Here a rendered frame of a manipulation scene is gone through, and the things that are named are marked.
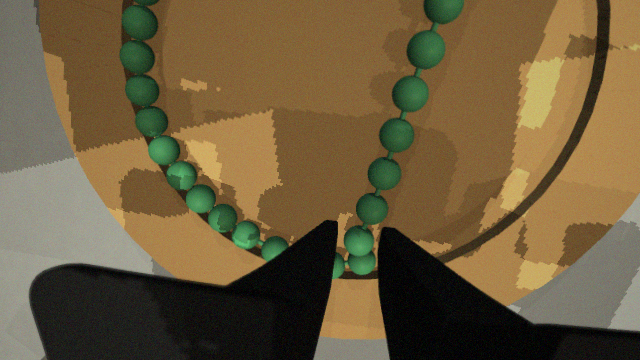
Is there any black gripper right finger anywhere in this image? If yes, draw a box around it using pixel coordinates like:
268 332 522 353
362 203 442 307
377 227 640 360

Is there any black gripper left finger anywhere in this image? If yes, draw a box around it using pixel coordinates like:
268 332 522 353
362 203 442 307
29 220 338 360

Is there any tan round board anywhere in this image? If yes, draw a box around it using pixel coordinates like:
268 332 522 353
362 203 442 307
39 0 640 340

